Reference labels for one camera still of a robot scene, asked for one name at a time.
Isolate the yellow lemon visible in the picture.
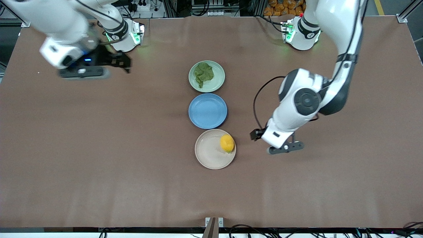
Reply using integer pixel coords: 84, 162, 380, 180
220, 134, 235, 153

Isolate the green lettuce leaf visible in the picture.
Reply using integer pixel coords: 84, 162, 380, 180
194, 62, 214, 89

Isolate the beige plate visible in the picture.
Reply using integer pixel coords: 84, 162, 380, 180
195, 129, 237, 170

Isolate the blue plate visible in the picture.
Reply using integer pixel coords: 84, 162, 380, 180
188, 93, 228, 130

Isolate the white power strip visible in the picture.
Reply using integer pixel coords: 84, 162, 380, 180
127, 0, 151, 12

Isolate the light green plate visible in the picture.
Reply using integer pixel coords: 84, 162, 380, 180
188, 61, 226, 93

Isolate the brown table cover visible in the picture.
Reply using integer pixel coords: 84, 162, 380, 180
0, 15, 423, 229

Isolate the pile of orange objects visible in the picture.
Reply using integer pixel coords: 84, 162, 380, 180
264, 0, 307, 17

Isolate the black metal rack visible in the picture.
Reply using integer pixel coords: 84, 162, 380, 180
164, 0, 269, 18

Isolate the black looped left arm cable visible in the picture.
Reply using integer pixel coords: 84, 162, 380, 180
253, 76, 287, 131

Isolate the aluminium frame post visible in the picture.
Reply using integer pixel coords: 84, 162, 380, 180
0, 0, 32, 28
396, 0, 423, 24

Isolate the white metal bracket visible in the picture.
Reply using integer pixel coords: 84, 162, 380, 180
205, 217, 224, 228

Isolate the black cable bundle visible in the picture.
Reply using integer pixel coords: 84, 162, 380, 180
229, 221, 423, 238

